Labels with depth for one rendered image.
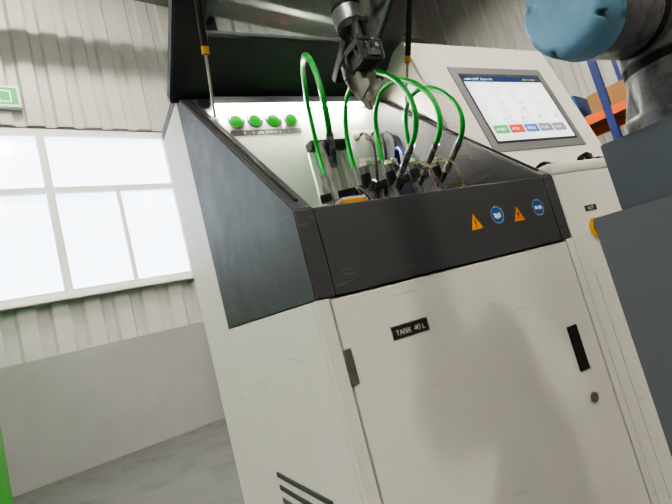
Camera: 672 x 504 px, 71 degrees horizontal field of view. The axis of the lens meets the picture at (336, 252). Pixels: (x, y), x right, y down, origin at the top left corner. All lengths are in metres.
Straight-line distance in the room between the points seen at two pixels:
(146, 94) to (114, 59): 0.47
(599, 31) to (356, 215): 0.45
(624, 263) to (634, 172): 0.13
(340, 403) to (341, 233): 0.29
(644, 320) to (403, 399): 0.39
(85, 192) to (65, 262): 0.73
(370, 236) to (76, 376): 4.15
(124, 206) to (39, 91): 1.33
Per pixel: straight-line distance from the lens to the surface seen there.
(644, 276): 0.76
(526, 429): 1.06
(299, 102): 1.55
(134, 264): 5.04
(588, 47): 0.73
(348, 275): 0.82
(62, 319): 4.85
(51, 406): 4.79
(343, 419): 0.82
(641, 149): 0.78
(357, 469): 0.83
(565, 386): 1.15
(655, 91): 0.81
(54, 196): 5.10
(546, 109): 1.90
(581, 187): 1.35
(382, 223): 0.89
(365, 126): 1.66
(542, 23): 0.75
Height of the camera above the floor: 0.77
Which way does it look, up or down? 7 degrees up
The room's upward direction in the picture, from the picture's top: 15 degrees counter-clockwise
